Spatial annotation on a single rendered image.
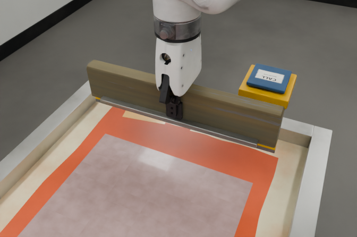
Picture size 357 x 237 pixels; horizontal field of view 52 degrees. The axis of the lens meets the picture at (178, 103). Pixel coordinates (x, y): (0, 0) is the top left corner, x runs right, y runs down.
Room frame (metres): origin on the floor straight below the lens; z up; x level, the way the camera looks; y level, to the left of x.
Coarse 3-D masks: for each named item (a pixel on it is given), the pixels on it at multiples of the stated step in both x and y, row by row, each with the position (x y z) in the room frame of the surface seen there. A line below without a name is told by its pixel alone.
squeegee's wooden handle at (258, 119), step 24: (96, 72) 0.58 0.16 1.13; (120, 72) 0.57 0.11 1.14; (144, 72) 0.56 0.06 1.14; (96, 96) 0.59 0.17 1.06; (120, 96) 0.56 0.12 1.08; (144, 96) 0.54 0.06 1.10; (192, 96) 0.50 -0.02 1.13; (216, 96) 0.49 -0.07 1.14; (240, 96) 0.49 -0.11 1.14; (192, 120) 0.50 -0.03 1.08; (216, 120) 0.48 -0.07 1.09; (240, 120) 0.46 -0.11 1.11; (264, 120) 0.45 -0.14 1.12; (264, 144) 0.44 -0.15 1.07
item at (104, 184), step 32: (96, 128) 0.60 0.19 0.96; (128, 128) 0.60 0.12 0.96; (160, 128) 0.60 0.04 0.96; (96, 160) 0.50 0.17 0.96; (128, 160) 0.50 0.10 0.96; (160, 160) 0.50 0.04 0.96; (64, 192) 0.42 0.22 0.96; (96, 192) 0.42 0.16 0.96; (128, 192) 0.42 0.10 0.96; (32, 224) 0.36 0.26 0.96; (64, 224) 0.36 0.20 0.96; (96, 224) 0.36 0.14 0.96; (128, 224) 0.36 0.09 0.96
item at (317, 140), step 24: (72, 96) 0.68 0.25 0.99; (48, 120) 0.59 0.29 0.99; (72, 120) 0.62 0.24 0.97; (288, 120) 0.59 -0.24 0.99; (24, 144) 0.52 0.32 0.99; (48, 144) 0.54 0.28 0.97; (312, 144) 0.52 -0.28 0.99; (0, 168) 0.45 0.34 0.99; (24, 168) 0.47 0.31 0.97; (312, 168) 0.45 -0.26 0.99; (0, 192) 0.41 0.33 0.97; (312, 192) 0.40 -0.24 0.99; (312, 216) 0.35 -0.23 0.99
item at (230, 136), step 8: (104, 96) 0.58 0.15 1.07; (112, 104) 0.55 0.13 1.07; (120, 104) 0.55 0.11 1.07; (128, 104) 0.55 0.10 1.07; (136, 112) 0.53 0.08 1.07; (144, 112) 0.52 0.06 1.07; (152, 112) 0.52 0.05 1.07; (160, 112) 0.52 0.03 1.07; (160, 120) 0.51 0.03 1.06; (168, 120) 0.50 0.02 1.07; (176, 120) 0.50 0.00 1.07; (184, 120) 0.50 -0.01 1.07; (192, 128) 0.48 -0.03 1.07; (200, 128) 0.48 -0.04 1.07; (208, 128) 0.48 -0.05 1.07; (216, 128) 0.48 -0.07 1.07; (216, 136) 0.46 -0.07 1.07; (224, 136) 0.46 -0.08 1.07; (232, 136) 0.46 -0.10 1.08; (240, 136) 0.46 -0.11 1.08; (248, 144) 0.44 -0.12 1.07; (256, 144) 0.44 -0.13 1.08
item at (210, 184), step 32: (192, 160) 0.51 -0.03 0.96; (224, 160) 0.51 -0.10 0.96; (256, 160) 0.51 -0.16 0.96; (160, 192) 0.42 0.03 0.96; (192, 192) 0.42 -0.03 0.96; (224, 192) 0.42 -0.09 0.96; (256, 192) 0.42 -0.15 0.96; (160, 224) 0.36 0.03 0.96; (192, 224) 0.36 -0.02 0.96; (224, 224) 0.36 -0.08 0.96; (256, 224) 0.36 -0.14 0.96
